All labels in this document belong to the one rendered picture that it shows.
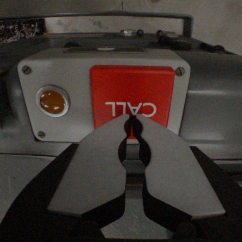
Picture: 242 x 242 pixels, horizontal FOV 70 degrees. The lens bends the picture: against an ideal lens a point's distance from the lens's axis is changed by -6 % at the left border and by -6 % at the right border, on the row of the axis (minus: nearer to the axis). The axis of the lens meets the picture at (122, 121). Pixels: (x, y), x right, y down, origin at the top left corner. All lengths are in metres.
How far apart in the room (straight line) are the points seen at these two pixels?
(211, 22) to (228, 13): 0.14
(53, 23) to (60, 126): 0.77
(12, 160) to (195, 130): 0.19
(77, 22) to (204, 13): 0.92
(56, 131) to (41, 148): 0.03
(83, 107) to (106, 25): 0.72
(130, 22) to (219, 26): 0.84
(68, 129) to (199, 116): 0.11
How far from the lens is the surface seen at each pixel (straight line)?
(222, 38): 1.56
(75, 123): 0.16
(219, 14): 1.53
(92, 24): 0.86
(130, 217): 0.26
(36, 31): 0.91
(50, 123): 0.17
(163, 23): 0.86
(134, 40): 0.53
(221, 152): 0.20
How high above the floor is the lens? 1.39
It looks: 60 degrees down
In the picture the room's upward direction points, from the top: 177 degrees counter-clockwise
